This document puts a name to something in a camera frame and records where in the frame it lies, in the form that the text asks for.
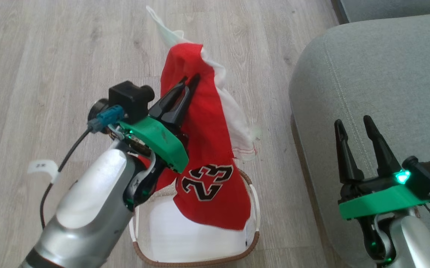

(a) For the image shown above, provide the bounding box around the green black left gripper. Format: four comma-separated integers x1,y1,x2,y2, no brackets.
108,74,201,174

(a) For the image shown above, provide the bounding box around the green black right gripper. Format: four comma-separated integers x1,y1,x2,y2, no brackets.
334,115,430,220

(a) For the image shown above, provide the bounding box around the red jersey with number 23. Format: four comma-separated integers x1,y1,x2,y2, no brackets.
155,42,253,231

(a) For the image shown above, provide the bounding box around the white garment with red stitching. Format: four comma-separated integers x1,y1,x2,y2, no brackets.
146,5,261,161

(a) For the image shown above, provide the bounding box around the white laundry basket brown rim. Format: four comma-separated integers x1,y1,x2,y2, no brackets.
128,167,261,268

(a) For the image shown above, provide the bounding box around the grey fabric sofa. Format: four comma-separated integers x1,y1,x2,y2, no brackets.
288,12,430,268

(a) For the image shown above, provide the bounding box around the blue left cable connector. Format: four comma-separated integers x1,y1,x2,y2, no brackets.
87,105,124,134

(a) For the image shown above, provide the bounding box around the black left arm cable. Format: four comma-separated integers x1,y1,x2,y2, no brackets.
39,127,92,230

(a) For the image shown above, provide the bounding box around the white cable label tag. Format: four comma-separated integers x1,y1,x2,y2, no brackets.
27,160,59,184

